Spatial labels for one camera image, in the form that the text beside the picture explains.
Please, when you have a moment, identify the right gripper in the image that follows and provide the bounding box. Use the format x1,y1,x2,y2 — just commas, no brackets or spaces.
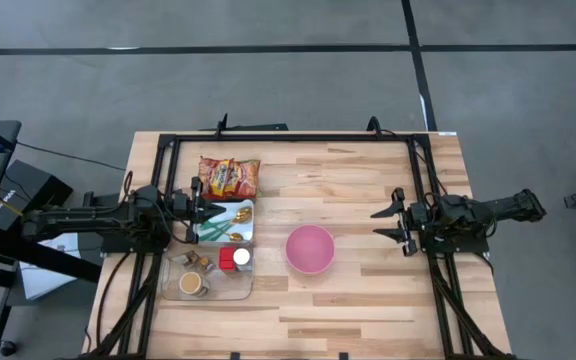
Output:
369,186,432,258

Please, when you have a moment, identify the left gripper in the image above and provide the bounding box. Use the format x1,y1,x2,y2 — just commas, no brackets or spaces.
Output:
171,175,228,245

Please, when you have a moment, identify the gold spoon green handle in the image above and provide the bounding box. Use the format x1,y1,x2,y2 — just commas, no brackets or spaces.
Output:
202,214,250,239
200,231,245,245
207,205,254,226

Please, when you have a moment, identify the dark red ramen packet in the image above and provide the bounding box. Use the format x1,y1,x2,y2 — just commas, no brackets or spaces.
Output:
198,156,249,200

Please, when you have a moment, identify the small glass spice jar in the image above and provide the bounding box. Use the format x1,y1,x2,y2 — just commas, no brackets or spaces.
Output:
181,249,217,274

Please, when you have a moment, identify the glass jar white lid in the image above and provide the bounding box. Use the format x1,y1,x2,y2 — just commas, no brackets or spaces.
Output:
232,247,252,271

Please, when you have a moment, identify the seasoning jar white label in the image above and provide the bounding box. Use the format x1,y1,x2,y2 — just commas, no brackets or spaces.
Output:
178,271,212,299

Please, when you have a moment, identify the white plastic bin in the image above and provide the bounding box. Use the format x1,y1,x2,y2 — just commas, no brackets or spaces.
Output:
187,198,256,247

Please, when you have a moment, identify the grey translucent plastic bin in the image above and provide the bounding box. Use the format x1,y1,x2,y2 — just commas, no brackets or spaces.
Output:
195,157,262,203

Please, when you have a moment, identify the clear plastic bin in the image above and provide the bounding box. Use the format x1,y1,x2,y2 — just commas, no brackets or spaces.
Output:
159,243,255,303

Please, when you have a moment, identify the pink bowl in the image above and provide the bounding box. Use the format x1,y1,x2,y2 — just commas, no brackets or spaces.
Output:
284,223,336,275

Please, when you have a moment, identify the black box white print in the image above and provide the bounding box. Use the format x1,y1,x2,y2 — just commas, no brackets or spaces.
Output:
0,158,75,236

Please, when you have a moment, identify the white paper sheet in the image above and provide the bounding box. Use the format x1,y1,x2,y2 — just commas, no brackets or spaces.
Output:
17,232,84,301

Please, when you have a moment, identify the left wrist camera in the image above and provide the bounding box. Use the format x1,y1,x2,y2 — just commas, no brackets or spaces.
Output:
171,189,192,219

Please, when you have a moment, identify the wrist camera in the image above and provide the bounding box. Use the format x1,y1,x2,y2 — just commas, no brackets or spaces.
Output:
171,189,192,219
432,194,469,229

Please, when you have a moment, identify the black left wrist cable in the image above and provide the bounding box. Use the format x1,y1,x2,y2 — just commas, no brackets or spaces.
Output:
123,169,194,246

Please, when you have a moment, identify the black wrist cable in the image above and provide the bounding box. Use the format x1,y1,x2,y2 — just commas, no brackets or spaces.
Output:
123,169,194,246
482,212,501,239

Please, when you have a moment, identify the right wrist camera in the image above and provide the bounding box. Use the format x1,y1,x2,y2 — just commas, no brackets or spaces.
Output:
432,194,469,229

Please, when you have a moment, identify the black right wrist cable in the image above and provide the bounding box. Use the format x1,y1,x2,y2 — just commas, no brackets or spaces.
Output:
482,212,501,239

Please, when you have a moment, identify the yellow cable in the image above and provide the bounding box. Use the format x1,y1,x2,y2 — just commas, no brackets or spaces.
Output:
0,196,25,217

